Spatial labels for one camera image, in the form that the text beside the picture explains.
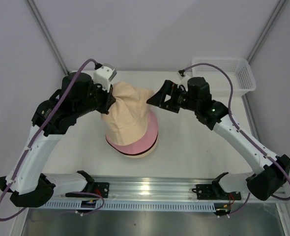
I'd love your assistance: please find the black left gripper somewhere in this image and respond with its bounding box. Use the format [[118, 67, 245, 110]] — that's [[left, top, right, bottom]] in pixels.
[[74, 79, 116, 118]]

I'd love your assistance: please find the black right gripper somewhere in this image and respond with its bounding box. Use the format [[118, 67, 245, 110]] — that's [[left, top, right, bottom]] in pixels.
[[146, 80, 199, 114]]

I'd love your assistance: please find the beige hat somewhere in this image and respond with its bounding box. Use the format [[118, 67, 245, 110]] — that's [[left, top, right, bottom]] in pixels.
[[101, 82, 154, 146]]

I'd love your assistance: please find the black bucket hat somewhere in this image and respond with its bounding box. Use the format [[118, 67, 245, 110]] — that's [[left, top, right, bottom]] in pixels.
[[105, 132, 159, 158]]

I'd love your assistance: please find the cream bucket hat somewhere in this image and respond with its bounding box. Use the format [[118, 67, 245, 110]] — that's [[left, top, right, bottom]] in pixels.
[[121, 140, 158, 158]]

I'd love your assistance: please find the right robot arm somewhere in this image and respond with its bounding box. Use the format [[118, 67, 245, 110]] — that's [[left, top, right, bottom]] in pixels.
[[147, 77, 290, 201]]

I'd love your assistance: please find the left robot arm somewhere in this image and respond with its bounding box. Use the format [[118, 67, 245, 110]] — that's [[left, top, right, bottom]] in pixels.
[[0, 70, 116, 208]]

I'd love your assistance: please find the white plastic basket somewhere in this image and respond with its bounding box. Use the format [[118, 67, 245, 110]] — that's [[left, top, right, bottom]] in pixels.
[[192, 57, 257, 96]]

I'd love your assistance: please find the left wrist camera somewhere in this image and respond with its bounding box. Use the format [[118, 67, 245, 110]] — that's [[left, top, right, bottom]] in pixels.
[[93, 63, 117, 93]]

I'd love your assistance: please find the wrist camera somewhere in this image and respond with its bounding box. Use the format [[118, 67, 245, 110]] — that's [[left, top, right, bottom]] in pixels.
[[93, 63, 117, 93], [178, 69, 191, 82]]

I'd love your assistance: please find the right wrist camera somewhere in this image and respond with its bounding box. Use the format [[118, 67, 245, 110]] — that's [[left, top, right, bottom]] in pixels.
[[178, 69, 191, 82]]

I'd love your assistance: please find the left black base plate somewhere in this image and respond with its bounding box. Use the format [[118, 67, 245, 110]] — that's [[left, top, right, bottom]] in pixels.
[[65, 182, 110, 198]]

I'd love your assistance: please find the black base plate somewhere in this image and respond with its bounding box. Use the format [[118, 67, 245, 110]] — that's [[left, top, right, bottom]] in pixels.
[[191, 184, 241, 201], [65, 182, 110, 198]]

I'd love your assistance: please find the aluminium mounting rail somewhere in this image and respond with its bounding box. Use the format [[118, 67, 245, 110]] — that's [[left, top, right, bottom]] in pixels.
[[46, 174, 259, 204]]

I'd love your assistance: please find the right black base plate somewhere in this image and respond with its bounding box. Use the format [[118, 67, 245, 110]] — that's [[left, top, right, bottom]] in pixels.
[[191, 184, 241, 201]]

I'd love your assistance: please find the white slotted cable duct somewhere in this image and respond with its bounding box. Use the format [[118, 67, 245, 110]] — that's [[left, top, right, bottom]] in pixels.
[[40, 200, 216, 212]]

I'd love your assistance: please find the left aluminium frame post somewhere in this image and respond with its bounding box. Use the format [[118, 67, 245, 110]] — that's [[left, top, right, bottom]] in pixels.
[[25, 0, 69, 75]]

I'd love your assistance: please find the aluminium frame post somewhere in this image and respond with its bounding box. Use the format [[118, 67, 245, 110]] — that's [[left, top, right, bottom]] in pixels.
[[246, 0, 290, 65], [25, 0, 69, 75]]

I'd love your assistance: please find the right aluminium frame post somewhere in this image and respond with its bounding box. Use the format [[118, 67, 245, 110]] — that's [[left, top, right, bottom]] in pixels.
[[246, 0, 290, 65]]

